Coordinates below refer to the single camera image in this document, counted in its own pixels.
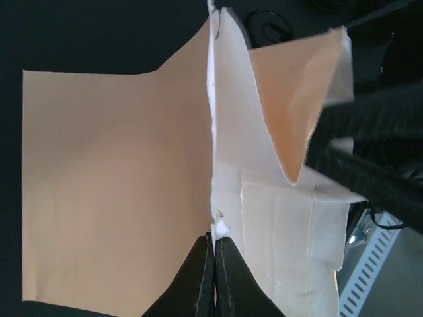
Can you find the brown paper bag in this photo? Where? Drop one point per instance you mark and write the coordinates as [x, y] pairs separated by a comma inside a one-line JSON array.
[[122, 173]]

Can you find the light blue cable duct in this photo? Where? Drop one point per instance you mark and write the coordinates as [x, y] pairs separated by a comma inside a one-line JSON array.
[[367, 249]]

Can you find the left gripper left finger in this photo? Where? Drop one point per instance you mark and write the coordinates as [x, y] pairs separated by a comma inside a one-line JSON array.
[[191, 293]]

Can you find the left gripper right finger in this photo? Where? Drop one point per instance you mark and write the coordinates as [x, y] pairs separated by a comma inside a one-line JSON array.
[[238, 293]]

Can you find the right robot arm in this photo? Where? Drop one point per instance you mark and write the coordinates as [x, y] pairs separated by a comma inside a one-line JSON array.
[[373, 144]]

